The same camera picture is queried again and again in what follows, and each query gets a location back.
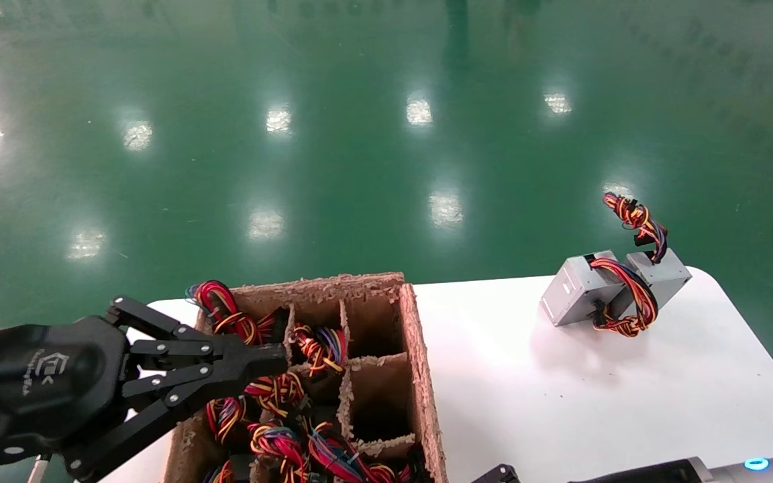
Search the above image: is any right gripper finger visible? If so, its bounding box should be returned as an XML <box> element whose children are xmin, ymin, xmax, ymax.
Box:
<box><xmin>470</xmin><ymin>463</ymin><xmax>521</xmax><ymax>483</ymax></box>

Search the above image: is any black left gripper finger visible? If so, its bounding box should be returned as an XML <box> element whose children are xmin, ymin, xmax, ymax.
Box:
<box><xmin>106</xmin><ymin>297</ymin><xmax>289</xmax><ymax>378</ymax></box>
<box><xmin>64</xmin><ymin>366</ymin><xmax>288</xmax><ymax>482</ymax></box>

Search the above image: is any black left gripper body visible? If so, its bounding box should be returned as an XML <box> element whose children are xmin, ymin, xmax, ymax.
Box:
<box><xmin>0</xmin><ymin>315</ymin><xmax>131</xmax><ymax>468</ymax></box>

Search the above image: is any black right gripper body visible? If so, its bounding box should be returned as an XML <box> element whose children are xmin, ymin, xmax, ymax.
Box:
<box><xmin>564</xmin><ymin>456</ymin><xmax>713</xmax><ymax>483</ymax></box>

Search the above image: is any brown cardboard divider box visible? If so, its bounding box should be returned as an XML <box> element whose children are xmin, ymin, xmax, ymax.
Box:
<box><xmin>162</xmin><ymin>272</ymin><xmax>448</xmax><ymax>483</ymax></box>

